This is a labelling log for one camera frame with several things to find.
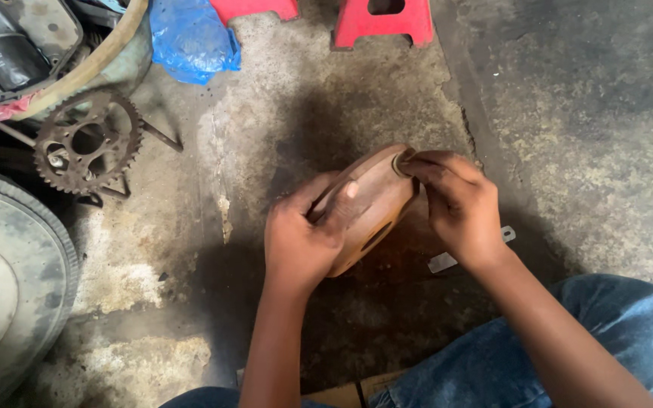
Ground grey toothed flywheel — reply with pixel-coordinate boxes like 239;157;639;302
0;165;80;408

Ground rusty metal rod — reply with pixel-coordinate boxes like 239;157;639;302
141;119;184;153

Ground flat metal strip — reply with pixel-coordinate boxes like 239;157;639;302
427;226;517;274

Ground blue plastic bag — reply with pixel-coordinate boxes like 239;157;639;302
149;0;242;86

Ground basin of engine parts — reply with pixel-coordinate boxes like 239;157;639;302
0;0;153;122

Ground person's right hand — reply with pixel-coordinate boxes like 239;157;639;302
401;150;510;272

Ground black oil filter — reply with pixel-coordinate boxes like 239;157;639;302
0;33;51;93

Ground rusty chain sprocket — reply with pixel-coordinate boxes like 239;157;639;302
33;91;144;196

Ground rusty brown metal disc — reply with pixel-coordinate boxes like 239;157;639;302
306;143;421;278

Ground small sandpaper piece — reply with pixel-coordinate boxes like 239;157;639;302
391;148;418;179

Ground person's blue jeans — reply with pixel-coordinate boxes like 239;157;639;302
159;274;653;408

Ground person's left hand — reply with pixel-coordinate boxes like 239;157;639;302
263;170;360;292

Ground brown cardboard piece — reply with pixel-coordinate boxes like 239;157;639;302
304;371;407;408

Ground red plastic stool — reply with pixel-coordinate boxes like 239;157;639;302
330;0;435;52
210;0;300;27

